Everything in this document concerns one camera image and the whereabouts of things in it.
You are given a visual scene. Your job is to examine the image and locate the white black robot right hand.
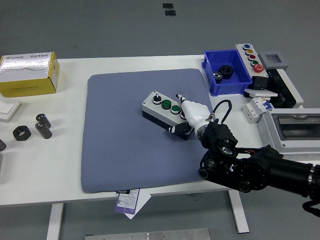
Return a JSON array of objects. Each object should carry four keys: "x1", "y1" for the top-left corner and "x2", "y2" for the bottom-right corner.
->
[{"x1": 167, "y1": 93, "x2": 210, "y2": 137}]

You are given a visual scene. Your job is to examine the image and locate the grey four-button control box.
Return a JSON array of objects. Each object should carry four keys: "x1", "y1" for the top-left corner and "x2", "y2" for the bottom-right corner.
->
[{"x1": 141, "y1": 90, "x2": 195, "y2": 141}]

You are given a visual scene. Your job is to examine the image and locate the grey five-button control box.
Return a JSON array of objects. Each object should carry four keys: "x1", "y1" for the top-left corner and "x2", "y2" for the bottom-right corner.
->
[{"x1": 235, "y1": 43, "x2": 270, "y2": 90}]

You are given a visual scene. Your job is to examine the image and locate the small metal gear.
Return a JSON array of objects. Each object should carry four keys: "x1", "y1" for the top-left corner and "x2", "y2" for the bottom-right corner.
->
[{"x1": 212, "y1": 70, "x2": 224, "y2": 84}]

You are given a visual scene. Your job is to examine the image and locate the large black hex nut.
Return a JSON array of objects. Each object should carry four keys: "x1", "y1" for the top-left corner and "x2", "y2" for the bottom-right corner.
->
[
  {"x1": 218, "y1": 64, "x2": 235, "y2": 80},
  {"x1": 12, "y1": 125, "x2": 32, "y2": 142}
]

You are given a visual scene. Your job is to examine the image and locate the blue plastic bin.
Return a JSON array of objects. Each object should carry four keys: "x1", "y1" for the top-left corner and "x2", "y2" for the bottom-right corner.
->
[{"x1": 201, "y1": 49, "x2": 253, "y2": 97}]

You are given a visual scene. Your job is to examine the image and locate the white circuit breaker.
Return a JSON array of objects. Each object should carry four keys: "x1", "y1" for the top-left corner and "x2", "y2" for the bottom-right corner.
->
[{"x1": 242, "y1": 96, "x2": 275, "y2": 125}]

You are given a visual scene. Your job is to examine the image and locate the blue-grey fabric mat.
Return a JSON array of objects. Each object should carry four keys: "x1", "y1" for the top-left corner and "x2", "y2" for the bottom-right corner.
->
[{"x1": 80, "y1": 68, "x2": 220, "y2": 194}]

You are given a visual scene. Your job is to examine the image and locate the grey distribution box clear lid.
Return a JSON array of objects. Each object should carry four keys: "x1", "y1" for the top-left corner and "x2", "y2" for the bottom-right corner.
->
[{"x1": 256, "y1": 107, "x2": 320, "y2": 161}]

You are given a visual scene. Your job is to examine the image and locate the white card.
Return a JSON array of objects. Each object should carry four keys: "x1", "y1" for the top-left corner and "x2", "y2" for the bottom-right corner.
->
[{"x1": 124, "y1": 191, "x2": 152, "y2": 220}]

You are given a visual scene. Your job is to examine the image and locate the white table leg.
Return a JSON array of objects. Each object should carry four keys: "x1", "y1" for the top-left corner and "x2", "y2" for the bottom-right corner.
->
[
  {"x1": 46, "y1": 203, "x2": 65, "y2": 240},
  {"x1": 227, "y1": 190, "x2": 250, "y2": 234}
]

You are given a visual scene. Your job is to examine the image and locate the purple white product tag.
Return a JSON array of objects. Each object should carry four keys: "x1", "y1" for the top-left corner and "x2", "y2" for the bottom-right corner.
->
[{"x1": 114, "y1": 188, "x2": 141, "y2": 215}]

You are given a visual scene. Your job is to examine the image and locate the black cylindrical capacitor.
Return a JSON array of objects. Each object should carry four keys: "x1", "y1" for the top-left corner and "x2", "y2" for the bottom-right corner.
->
[
  {"x1": 34, "y1": 121, "x2": 53, "y2": 140},
  {"x1": 35, "y1": 113, "x2": 52, "y2": 128}
]

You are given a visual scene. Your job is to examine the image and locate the yellow cardboard box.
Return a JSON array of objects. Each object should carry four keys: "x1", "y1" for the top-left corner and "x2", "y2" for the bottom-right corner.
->
[{"x1": 0, "y1": 51, "x2": 61, "y2": 98}]

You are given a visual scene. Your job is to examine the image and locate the white wall switch panel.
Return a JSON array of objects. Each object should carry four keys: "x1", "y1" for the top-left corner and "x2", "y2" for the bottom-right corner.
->
[{"x1": 244, "y1": 87, "x2": 278, "y2": 99}]

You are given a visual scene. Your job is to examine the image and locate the black and white rail device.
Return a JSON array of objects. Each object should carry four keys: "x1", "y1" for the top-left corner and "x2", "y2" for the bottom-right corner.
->
[{"x1": 266, "y1": 67, "x2": 305, "y2": 109}]

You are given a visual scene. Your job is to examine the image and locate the grey square frame box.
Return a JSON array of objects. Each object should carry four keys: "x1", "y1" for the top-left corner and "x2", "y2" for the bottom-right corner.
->
[{"x1": 257, "y1": 51, "x2": 290, "y2": 70}]

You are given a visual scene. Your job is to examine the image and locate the grey metal base plate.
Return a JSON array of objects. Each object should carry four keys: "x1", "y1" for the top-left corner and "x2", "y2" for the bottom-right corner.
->
[{"x1": 84, "y1": 227, "x2": 211, "y2": 240}]

